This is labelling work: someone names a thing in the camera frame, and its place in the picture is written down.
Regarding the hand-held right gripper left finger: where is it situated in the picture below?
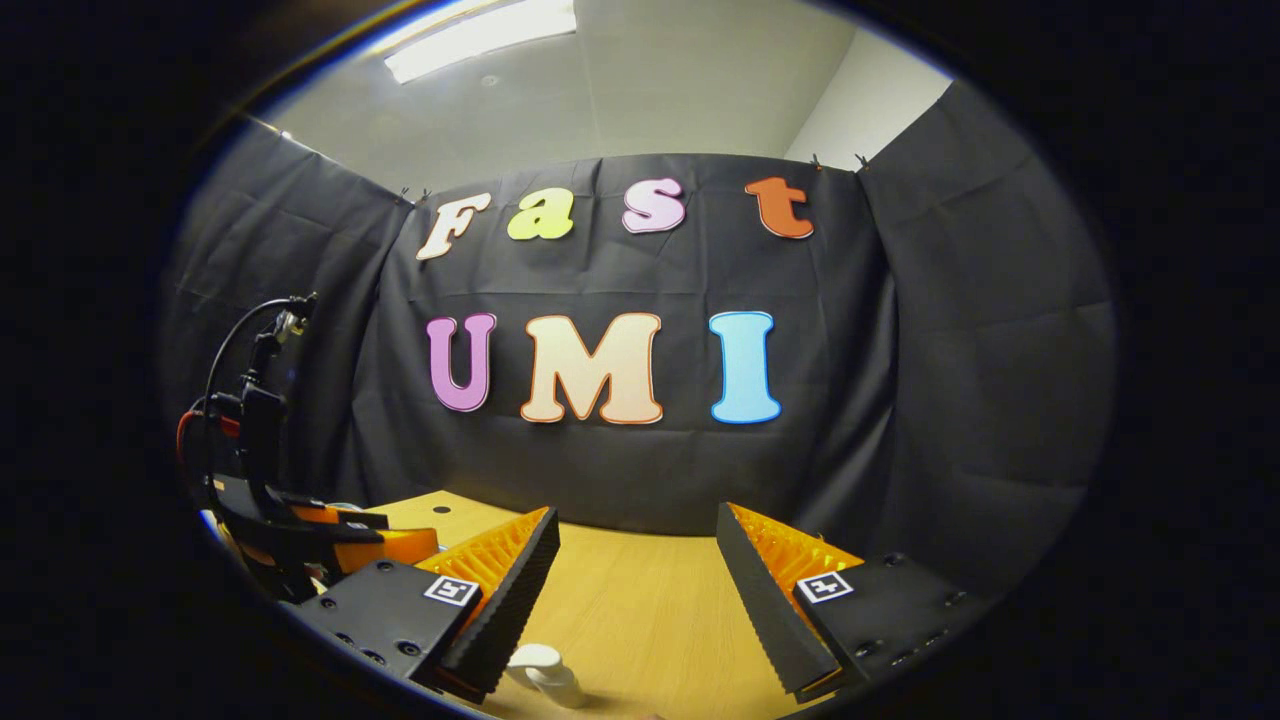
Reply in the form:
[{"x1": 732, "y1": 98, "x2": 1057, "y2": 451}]
[{"x1": 288, "y1": 505, "x2": 562, "y2": 705}]

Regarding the black cable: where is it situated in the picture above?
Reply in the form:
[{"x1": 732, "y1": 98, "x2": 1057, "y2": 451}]
[{"x1": 203, "y1": 297, "x2": 301, "y2": 491}]

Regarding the ceiling light panel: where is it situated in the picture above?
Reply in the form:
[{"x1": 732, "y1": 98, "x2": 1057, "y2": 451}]
[{"x1": 385, "y1": 0, "x2": 579, "y2": 85}]

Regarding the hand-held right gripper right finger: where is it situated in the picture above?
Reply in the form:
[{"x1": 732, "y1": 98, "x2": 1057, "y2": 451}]
[{"x1": 715, "y1": 501, "x2": 1001, "y2": 701}]

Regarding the white pump bottle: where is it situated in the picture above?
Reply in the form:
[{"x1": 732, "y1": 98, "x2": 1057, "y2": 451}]
[{"x1": 505, "y1": 643, "x2": 593, "y2": 710}]

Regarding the black backdrop cloth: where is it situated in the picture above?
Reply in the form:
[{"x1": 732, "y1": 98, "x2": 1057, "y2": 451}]
[{"x1": 165, "y1": 78, "x2": 1116, "y2": 601}]

